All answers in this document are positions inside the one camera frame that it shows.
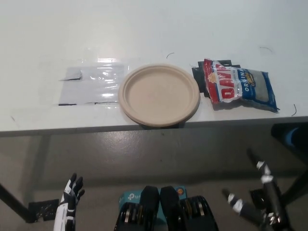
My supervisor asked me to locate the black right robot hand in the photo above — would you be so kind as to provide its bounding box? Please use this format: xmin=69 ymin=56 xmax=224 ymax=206
xmin=221 ymin=148 xmax=289 ymax=231

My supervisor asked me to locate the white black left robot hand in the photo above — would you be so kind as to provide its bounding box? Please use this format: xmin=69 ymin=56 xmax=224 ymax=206
xmin=53 ymin=173 xmax=86 ymax=231

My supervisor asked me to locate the red blue sunflower seed bag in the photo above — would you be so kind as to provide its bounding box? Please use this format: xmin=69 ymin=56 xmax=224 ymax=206
xmin=203 ymin=58 xmax=278 ymax=113

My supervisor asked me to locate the beige paper plate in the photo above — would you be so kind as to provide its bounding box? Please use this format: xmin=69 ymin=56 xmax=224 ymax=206
xmin=117 ymin=63 xmax=202 ymax=127

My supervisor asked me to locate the black floor tape patch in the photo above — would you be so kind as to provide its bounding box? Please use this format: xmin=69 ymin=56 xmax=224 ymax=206
xmin=28 ymin=198 xmax=60 ymax=222
xmin=250 ymin=189 xmax=267 ymax=208

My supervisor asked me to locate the black slanted table leg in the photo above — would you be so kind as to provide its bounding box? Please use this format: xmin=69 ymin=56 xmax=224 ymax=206
xmin=0 ymin=182 xmax=33 ymax=223
xmin=281 ymin=168 xmax=308 ymax=206

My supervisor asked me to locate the black and blue object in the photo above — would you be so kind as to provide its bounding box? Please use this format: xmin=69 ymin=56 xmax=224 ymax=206
xmin=270 ymin=123 xmax=308 ymax=147

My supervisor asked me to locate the clear plastic sheet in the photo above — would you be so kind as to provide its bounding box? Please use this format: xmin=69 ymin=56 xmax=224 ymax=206
xmin=57 ymin=59 xmax=130 ymax=106

